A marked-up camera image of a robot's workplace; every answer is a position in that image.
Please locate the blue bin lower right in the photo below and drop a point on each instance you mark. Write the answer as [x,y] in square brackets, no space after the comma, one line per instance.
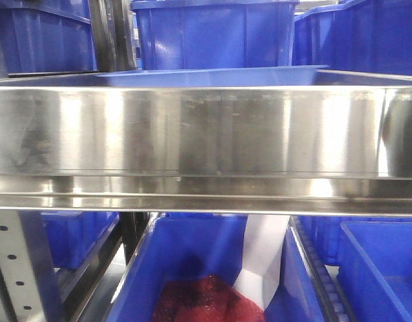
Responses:
[376,270]

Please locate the blue bin lower left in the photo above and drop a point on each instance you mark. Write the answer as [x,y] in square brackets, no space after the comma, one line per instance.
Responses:
[73,234]

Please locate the blue plastic tray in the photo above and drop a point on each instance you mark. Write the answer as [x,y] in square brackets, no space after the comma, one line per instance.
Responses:
[221,77]

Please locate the dark vertical rack post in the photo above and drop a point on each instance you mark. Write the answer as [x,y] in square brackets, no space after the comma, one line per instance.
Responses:
[112,27]

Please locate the white plastic piece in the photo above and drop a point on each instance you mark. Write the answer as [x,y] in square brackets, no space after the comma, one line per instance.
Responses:
[259,276]

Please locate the perforated grey shelf upright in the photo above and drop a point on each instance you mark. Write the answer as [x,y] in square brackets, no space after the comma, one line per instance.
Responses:
[27,269]

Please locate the blue bin lower centre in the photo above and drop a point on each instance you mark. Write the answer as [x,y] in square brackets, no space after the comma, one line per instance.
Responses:
[192,246]

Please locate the blue bin top centre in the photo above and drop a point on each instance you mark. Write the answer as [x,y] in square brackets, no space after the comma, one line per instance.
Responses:
[215,34]

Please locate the blue bin top left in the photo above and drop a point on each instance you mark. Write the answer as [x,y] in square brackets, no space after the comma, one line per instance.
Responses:
[47,36]

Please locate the blue bin top right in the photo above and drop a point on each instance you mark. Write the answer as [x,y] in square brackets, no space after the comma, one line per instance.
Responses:
[361,36]

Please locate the blue bin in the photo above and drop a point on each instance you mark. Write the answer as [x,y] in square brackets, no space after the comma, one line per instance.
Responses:
[47,36]
[215,34]
[376,270]
[73,234]
[361,36]
[192,246]

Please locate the red mesh cloth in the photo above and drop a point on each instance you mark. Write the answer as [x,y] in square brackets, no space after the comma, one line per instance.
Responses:
[206,299]

